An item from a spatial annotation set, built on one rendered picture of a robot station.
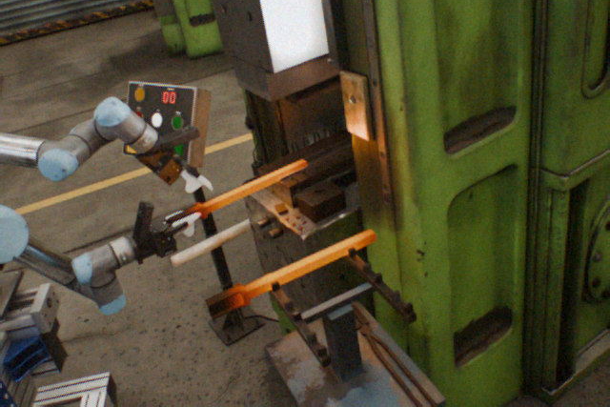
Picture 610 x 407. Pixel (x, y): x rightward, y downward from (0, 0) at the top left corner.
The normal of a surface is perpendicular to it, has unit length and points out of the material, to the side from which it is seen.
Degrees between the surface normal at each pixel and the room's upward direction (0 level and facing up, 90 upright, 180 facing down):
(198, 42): 90
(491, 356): 90
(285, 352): 0
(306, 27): 90
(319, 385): 0
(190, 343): 0
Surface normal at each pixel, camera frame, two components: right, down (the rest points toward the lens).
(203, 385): -0.16, -0.85
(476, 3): 0.54, 0.33
